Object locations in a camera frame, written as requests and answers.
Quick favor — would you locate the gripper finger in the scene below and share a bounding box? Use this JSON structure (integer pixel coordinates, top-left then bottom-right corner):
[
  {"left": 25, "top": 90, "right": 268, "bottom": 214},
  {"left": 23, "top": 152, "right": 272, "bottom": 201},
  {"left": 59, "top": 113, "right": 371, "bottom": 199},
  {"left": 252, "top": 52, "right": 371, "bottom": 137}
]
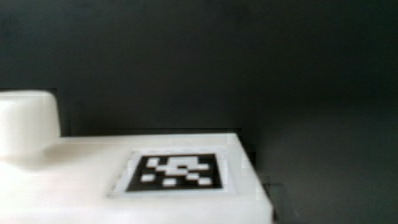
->
[{"left": 263, "top": 183, "right": 288, "bottom": 224}]

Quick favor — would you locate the white drawer tray front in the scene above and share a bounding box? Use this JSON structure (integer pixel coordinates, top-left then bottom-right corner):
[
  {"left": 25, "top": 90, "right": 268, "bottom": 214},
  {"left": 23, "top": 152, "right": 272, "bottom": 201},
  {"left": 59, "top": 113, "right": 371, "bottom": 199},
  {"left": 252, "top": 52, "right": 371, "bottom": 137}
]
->
[{"left": 0, "top": 91, "right": 274, "bottom": 224}]

